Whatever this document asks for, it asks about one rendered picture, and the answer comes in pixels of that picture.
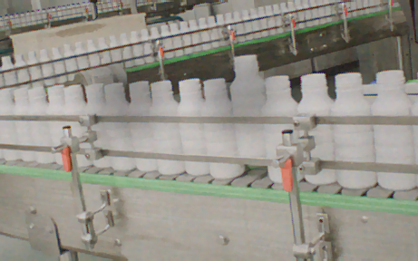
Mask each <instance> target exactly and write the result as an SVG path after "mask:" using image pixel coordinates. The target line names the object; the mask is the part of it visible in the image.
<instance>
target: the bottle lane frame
mask: <svg viewBox="0 0 418 261"><path fill-rule="evenodd" d="M80 177H81V182H82V188H83V196H84V199H85V202H86V207H87V210H90V211H94V210H95V209H97V208H99V207H100V206H101V205H102V200H101V194H100V190H107V194H108V199H109V204H110V205H106V207H105V208H104V209H103V210H102V211H100V212H98V213H96V214H94V220H93V225H94V231H95V233H96V232H98V231H99V230H101V229H103V228H105V227H106V224H105V219H104V214H103V211H111V214H112V223H113V226H110V227H109V228H108V229H107V230H106V231H105V232H103V233H102V234H100V235H99V236H98V241H97V243H96V244H95V245H94V248H93V249H91V250H87V249H86V246H85V244H84V243H83V242H82V234H83V228H82V223H81V222H79V221H78V219H76V215H77V213H78V208H77V204H76V198H75V194H74V189H73V179H72V174H71V171H69V172H66V171H65V170H61V169H49V168H48V169H38V168H27V167H16V165H14V166H6V165H0V235H4V236H9V237H16V238H20V239H21V240H24V241H29V236H28V232H27V227H26V223H25V219H26V217H27V213H28V212H29V213H33V214H38V215H44V216H49V217H50V218H51V219H52V220H53V222H54V224H55V226H56V231H57V236H58V240H59V245H60V247H61V248H63V249H68V250H72V251H76V252H81V253H84V254H89V255H94V256H101V257H106V258H110V259H114V260H119V261H296V257H295V256H294V254H293V246H294V243H295V241H294V234H293V227H292V219H291V212H290V205H289V197H288V192H285V191H284V190H283V189H272V187H269V188H253V187H251V185H248V186H246V187H243V186H233V185H231V183H229V184H228V185H227V186H223V185H213V184H212V182H211V183H209V184H201V183H194V182H193V181H191V182H181V181H177V180H176V179H175V180H160V179H144V178H143V177H141V178H129V177H128V175H127V176H125V177H119V176H113V173H112V175H110V176H109V174H100V172H98V173H88V172H85V171H84V172H80ZM299 193H300V200H301V208H302V215H303V222H304V230H305V238H306V241H307V242H312V241H313V240H314V239H315V238H316V237H317V236H318V235H319V234H320V232H318V227H317V219H316V213H321V214H328V218H329V226H330V234H327V233H326V234H325V236H324V237H323V238H322V240H321V241H327V242H331V243H332V246H331V250H332V258H333V261H418V199H417V200H415V201H413V200H403V199H394V194H393V195H392V196H390V197H389V198H375V197H367V195H366V194H367V192H366V193H364V195H362V196H354V195H344V194H341V190H340V191H338V193H337V194H324V193H317V192H316V190H314V191H312V192H304V191H299ZM29 242H30V241H29Z"/></svg>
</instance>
